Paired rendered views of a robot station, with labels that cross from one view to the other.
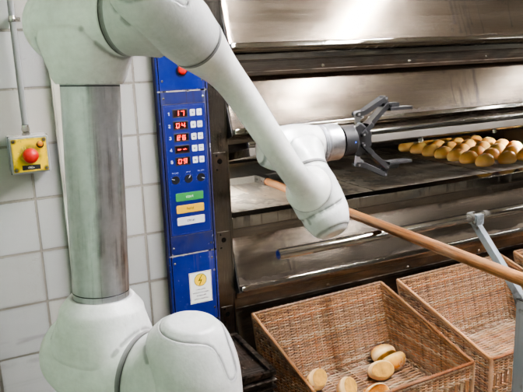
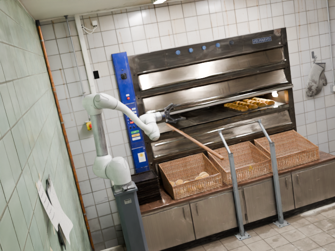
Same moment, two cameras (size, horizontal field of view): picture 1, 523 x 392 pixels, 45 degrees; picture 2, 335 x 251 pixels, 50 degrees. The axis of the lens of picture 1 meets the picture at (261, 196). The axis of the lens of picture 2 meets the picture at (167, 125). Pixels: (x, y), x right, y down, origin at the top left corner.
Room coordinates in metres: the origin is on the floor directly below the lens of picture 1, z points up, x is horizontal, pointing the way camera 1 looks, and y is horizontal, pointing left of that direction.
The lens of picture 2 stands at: (-1.82, -0.99, 2.11)
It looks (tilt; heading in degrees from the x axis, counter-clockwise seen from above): 12 degrees down; 13
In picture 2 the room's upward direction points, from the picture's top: 10 degrees counter-clockwise
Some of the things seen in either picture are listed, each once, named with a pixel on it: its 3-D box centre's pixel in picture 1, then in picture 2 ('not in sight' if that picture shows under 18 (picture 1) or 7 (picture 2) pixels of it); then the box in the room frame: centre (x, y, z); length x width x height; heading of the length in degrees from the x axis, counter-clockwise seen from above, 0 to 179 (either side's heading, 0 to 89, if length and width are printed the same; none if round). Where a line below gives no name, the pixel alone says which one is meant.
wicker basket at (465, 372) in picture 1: (359, 357); (189, 174); (1.87, -0.30, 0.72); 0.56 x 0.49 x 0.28; 117
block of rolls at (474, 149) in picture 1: (473, 148); (248, 103); (3.01, -1.04, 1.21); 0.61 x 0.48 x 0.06; 26
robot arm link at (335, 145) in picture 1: (328, 142); (157, 116); (1.49, -0.16, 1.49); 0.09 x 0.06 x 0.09; 26
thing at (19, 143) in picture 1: (28, 153); (90, 125); (1.67, 0.62, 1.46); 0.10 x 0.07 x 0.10; 116
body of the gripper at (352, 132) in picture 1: (353, 139); (165, 115); (1.52, -0.23, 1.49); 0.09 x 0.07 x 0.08; 116
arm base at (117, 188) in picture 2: not in sight; (123, 185); (0.95, 0.12, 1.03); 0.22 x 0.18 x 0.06; 27
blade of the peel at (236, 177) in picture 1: (240, 171); (162, 120); (2.69, 0.09, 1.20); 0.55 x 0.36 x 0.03; 116
